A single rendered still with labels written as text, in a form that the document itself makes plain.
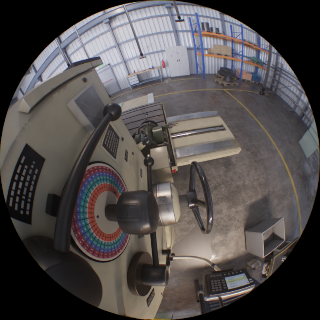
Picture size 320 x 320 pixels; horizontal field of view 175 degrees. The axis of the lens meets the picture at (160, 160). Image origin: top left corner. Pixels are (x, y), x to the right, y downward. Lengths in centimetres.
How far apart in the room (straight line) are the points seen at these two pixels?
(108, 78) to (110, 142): 776
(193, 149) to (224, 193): 106
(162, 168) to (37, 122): 53
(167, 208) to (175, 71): 701
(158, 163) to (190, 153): 81
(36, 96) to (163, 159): 57
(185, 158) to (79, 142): 124
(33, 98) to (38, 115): 3
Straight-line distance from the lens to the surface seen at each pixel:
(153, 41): 749
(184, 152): 134
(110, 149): 24
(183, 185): 192
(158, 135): 81
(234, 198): 208
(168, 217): 44
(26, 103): 16
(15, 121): 17
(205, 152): 138
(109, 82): 799
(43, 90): 18
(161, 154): 60
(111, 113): 19
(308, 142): 529
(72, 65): 25
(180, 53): 708
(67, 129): 17
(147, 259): 34
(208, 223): 40
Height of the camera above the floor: 184
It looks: 57 degrees down
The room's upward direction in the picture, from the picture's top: 22 degrees counter-clockwise
